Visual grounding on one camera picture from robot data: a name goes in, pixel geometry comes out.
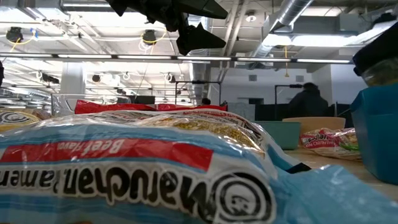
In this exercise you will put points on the clear plastic container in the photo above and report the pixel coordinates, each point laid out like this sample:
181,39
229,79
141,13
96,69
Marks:
63,104

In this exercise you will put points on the teal rectangular container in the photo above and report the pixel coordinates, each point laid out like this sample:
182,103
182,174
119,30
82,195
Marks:
280,133

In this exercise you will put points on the white pillar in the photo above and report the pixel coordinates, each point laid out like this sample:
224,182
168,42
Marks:
73,77

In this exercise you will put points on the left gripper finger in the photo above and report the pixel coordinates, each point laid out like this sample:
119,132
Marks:
205,8
196,39

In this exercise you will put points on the dark blue tray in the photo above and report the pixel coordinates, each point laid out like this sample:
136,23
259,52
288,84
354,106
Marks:
376,130

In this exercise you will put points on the overhead light rail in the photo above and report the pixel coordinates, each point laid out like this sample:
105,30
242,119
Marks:
146,57

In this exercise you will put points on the chicken ramen packet with green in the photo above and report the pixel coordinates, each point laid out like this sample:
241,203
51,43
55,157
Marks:
323,141

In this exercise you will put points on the person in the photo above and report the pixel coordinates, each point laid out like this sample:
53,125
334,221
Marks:
308,101
206,101

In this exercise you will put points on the orange bowl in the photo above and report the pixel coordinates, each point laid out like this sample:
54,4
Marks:
317,124

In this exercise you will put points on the red and yellow ramen packet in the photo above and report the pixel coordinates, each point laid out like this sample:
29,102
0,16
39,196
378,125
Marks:
217,130

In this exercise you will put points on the large silver ventilation duct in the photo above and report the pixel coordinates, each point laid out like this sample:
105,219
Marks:
199,74

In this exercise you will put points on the black background frame stand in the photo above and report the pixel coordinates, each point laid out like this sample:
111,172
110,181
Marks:
289,86
199,82

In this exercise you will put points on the thin silver ventilation duct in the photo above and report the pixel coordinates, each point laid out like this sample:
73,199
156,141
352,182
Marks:
292,9

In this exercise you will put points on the small black cup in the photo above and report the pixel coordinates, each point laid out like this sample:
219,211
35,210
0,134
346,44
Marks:
377,59

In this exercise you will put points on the blue beef ramen packet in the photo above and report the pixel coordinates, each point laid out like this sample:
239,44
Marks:
124,186

